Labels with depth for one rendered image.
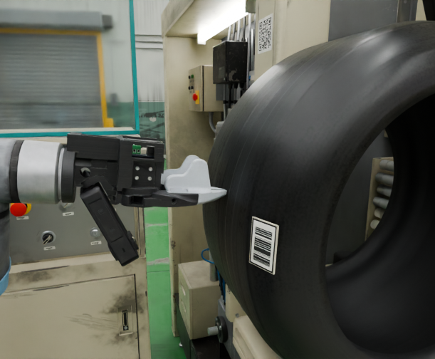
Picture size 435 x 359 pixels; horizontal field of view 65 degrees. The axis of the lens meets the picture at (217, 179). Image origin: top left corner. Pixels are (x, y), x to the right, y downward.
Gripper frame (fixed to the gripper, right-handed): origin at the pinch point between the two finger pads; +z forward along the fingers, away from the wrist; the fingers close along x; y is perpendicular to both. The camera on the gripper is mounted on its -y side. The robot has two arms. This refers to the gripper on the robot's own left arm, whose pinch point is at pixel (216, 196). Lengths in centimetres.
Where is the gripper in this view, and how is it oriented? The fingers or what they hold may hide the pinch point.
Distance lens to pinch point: 48.8
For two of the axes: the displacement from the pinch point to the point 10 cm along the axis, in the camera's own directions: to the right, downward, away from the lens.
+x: -3.0, -2.0, 9.3
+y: 1.2, -9.8, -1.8
